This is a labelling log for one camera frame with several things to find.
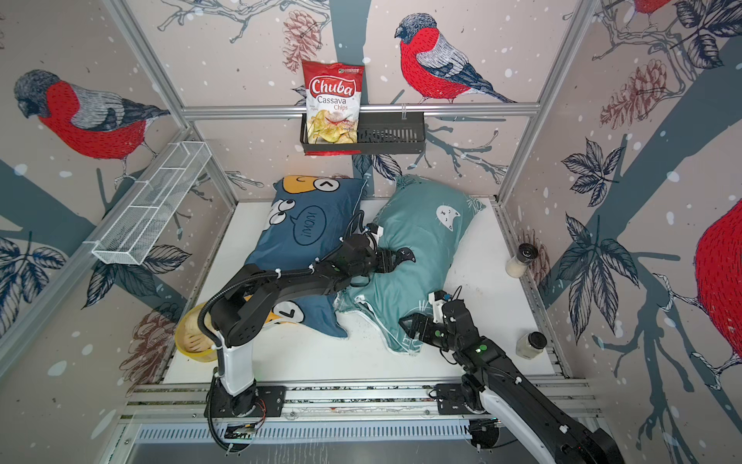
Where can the green cat pillow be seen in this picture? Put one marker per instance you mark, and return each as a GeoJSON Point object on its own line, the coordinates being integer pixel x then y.
{"type": "Point", "coordinates": [426, 220]}

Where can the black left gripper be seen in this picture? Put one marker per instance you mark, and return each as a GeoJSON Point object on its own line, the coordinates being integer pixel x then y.
{"type": "Point", "coordinates": [385, 257]}

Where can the black-capped spice jar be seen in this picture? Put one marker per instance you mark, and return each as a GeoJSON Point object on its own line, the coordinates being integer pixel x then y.
{"type": "Point", "coordinates": [531, 345]}
{"type": "Point", "coordinates": [519, 263]}

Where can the black wire shelf basket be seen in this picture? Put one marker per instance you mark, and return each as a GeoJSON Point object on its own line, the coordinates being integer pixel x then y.
{"type": "Point", "coordinates": [388, 133]}

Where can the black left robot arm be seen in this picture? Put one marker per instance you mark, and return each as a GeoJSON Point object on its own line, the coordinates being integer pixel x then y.
{"type": "Point", "coordinates": [235, 316]}

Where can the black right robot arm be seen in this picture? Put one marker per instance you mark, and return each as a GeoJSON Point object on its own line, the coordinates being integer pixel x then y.
{"type": "Point", "coordinates": [492, 383]}

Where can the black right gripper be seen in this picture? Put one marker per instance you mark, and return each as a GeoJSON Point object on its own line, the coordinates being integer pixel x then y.
{"type": "Point", "coordinates": [418, 321]}

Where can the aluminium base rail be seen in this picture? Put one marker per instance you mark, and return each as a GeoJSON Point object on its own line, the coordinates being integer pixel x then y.
{"type": "Point", "coordinates": [304, 413]}

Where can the blue cartoon pillow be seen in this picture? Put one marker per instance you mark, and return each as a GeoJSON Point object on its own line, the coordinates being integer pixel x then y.
{"type": "Point", "coordinates": [308, 217]}

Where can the white wire mesh basket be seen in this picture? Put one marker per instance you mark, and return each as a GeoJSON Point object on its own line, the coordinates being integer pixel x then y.
{"type": "Point", "coordinates": [135, 231]}

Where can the red Chuba chips bag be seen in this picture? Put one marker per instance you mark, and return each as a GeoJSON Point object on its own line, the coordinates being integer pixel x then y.
{"type": "Point", "coordinates": [333, 101]}

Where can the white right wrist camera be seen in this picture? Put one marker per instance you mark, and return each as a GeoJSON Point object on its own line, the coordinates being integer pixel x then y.
{"type": "Point", "coordinates": [437, 300]}

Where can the yellow steamer basket with dumplings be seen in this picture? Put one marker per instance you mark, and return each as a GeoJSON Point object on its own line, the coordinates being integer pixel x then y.
{"type": "Point", "coordinates": [191, 341]}

